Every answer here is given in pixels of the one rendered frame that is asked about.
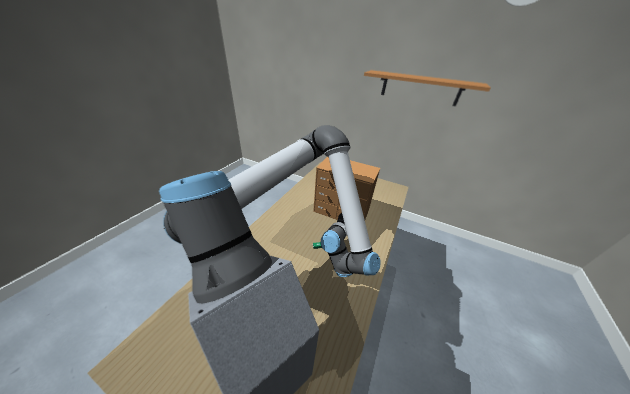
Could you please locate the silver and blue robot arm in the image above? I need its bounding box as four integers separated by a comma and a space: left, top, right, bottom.
159, 125, 381, 304

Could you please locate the brown wooden chest of drawers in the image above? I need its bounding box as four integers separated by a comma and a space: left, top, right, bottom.
313, 157, 380, 220

